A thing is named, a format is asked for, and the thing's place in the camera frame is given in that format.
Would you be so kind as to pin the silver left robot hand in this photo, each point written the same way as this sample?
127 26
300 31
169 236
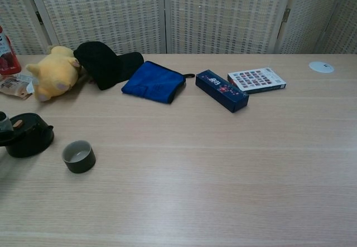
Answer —
5 125

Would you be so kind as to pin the black cast iron teapot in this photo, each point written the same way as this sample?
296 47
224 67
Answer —
30 144

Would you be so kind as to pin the small dark ceramic cup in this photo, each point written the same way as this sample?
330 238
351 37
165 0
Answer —
81 164

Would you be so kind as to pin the red juice bottle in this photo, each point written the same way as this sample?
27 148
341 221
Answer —
8 60

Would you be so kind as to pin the yellow plush toy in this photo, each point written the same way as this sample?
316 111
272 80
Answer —
55 71

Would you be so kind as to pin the brass screen hinge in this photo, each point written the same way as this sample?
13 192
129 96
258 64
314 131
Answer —
39 18
287 15

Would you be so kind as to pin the black knit hat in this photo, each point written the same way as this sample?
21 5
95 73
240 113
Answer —
103 65

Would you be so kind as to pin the blue microfiber towel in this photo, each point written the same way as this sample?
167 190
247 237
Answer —
150 79

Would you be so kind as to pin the woven folding screen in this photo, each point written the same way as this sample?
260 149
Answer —
111 12

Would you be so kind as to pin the long dark blue box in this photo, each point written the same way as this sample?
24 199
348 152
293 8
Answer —
220 91

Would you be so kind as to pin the white box with picture grid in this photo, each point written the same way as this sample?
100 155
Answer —
256 79

